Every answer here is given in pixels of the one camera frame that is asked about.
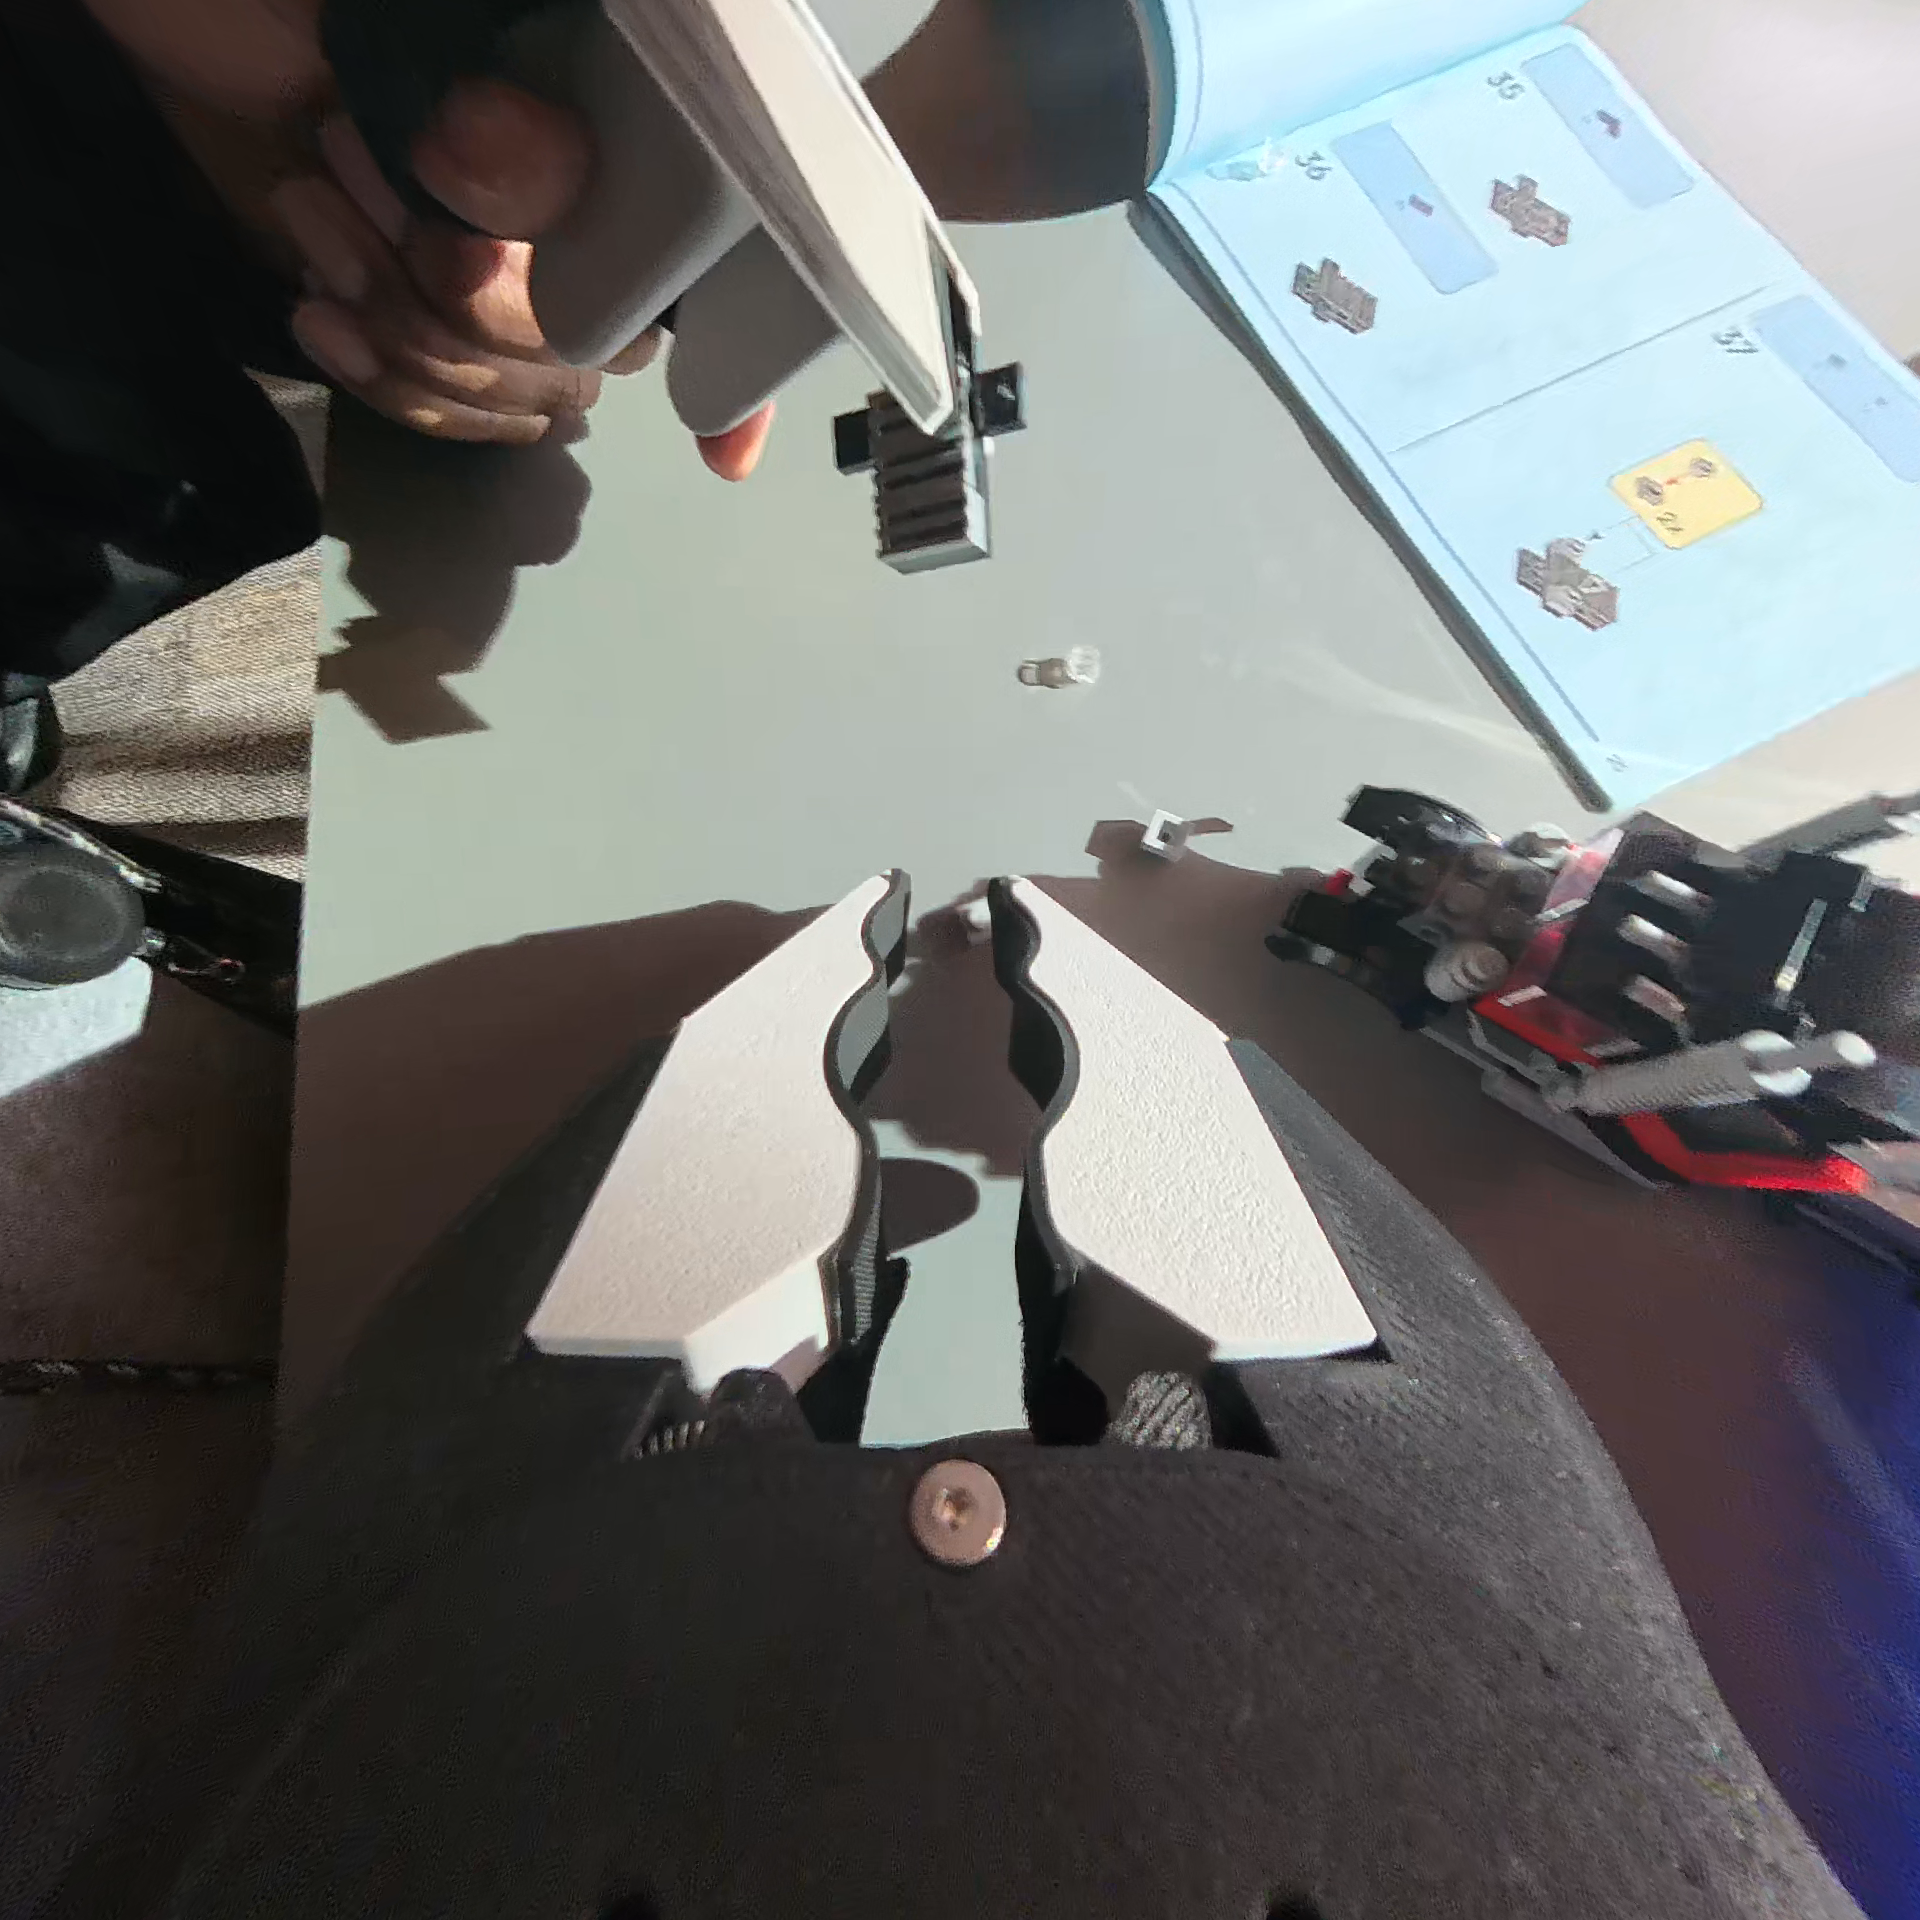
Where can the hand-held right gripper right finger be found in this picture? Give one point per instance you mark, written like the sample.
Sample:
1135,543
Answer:
1185,1185

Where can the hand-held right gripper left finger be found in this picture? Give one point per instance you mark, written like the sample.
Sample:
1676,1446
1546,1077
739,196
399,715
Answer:
720,1170

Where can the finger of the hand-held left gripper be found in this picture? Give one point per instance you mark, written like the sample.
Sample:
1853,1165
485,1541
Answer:
968,361
795,135

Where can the dark grey brick piece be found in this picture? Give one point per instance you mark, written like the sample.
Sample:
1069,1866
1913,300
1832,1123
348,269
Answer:
931,497

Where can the person's left forearm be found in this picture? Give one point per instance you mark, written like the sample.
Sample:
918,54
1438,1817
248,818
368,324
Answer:
135,376

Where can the white desk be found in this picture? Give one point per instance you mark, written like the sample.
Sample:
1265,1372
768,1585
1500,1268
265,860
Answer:
676,677

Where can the person's left hand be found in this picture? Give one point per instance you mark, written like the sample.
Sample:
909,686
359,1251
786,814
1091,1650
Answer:
450,332

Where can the small clear round brick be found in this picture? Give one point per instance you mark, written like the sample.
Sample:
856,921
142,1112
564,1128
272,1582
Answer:
1051,671

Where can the red black toy brick vehicle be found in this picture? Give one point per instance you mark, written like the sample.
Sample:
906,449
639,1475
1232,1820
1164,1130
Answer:
1576,932

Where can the light blue instruction booklet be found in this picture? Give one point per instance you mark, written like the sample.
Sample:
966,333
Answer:
1576,376

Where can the metal badge reel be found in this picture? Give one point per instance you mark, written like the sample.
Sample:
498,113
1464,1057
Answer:
69,915

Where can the blue plastic bin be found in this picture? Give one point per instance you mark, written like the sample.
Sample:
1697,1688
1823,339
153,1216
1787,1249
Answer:
1875,1501

